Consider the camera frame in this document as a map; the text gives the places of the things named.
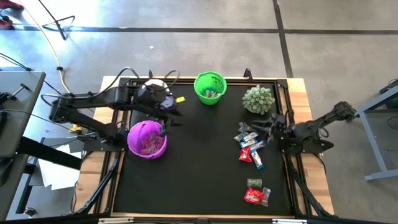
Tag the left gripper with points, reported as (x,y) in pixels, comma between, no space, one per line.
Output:
(166,105)

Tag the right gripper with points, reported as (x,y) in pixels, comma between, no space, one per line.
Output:
(280,129)

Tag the clear wrapper teal gummy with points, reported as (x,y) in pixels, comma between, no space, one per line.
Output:
(209,93)
(243,127)

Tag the red Skittles pack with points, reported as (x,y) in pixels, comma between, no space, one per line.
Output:
(253,196)
(245,155)
(147,150)
(158,143)

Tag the clear wrapper green gummy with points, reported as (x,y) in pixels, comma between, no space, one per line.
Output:
(254,183)

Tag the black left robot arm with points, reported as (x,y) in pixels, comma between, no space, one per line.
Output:
(93,99)

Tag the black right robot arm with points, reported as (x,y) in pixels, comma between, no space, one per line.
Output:
(311,129)

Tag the clear wrapper gummy candy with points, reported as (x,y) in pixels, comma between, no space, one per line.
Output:
(266,196)

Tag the white blue Hershey's bar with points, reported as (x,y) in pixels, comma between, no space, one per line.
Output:
(247,143)
(240,137)
(251,136)
(258,145)
(257,160)

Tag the green spiky ball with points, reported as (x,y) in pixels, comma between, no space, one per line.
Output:
(258,99)

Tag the small yellow object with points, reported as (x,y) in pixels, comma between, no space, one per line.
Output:
(180,99)

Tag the purple pumpkin bucket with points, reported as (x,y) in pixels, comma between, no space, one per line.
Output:
(136,137)

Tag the white ghost bucket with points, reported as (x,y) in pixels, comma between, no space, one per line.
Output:
(157,84)

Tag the green plastic bucket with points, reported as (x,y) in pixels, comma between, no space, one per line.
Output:
(202,84)

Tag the small yellow tool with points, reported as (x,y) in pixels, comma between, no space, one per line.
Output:
(75,128)

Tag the grey metal stand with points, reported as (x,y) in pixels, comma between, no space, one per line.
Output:
(373,146)

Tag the white paper sheets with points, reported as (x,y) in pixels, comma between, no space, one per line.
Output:
(59,177)

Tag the black tripod stand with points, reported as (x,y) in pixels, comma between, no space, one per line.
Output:
(59,25)

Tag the grey table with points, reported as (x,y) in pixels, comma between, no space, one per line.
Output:
(18,102)

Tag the red object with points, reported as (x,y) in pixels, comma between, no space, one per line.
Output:
(12,4)
(4,23)

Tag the silver metal bracket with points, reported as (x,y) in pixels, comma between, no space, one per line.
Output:
(289,221)
(115,220)

